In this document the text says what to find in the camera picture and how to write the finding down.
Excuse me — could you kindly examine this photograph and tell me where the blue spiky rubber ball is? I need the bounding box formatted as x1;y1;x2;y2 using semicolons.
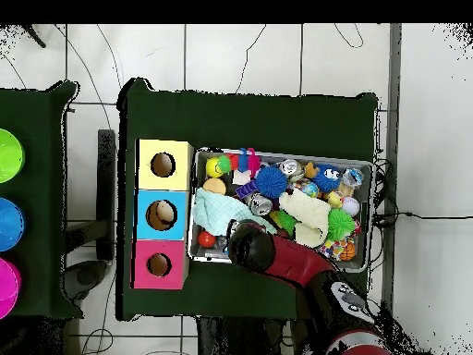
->
254;165;288;200

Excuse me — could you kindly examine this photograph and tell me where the wooden three-hole box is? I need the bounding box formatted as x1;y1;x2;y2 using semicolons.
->
130;138;195;290

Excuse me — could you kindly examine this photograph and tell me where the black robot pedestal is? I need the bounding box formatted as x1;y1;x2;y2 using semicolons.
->
197;316;308;355

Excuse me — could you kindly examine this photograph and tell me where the dark slanted rod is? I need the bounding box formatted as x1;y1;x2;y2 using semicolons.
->
21;24;48;50

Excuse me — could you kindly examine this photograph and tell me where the black upright panel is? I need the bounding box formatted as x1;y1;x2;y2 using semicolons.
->
95;129;117;262

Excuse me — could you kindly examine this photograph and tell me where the white baseball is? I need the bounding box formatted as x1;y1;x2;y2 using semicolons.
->
341;196;361;218

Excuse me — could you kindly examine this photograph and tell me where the dark green table cloth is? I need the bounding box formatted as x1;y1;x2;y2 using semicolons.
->
115;77;380;322
0;80;84;320

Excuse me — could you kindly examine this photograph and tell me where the yellow smiley ball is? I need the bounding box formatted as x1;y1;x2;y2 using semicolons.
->
205;157;224;179

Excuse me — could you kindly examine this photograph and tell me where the round orange sponge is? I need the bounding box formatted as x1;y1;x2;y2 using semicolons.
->
201;177;227;196

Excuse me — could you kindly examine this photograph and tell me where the mint green cloth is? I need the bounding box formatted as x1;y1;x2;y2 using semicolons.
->
191;187;278;238

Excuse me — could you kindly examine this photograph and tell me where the silver-top drink can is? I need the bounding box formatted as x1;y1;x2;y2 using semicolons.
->
278;158;306;183

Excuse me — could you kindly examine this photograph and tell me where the red ball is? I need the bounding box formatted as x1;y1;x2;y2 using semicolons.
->
197;230;217;250

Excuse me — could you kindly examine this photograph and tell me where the rainbow spiky caterpillar toy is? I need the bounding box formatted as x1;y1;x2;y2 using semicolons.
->
216;147;261;178

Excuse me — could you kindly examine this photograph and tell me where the shallow silver mesh bin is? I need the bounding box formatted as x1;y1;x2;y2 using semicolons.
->
187;147;376;274

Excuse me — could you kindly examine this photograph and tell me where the cream knit cloth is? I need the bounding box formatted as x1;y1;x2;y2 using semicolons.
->
278;188;333;250

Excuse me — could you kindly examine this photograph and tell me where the green spiky rubber ball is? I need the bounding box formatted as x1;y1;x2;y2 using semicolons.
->
326;208;357;242

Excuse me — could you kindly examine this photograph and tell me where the pink plastic bowl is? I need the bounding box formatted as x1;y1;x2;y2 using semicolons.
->
0;256;22;320

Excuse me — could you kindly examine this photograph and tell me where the black power cable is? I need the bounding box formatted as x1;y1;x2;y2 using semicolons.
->
370;210;473;227

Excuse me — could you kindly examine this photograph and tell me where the green plastic bowl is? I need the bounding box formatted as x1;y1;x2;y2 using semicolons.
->
0;128;26;185

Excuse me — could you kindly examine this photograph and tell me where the blue plastic bowl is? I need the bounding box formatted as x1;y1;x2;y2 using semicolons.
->
0;196;27;253

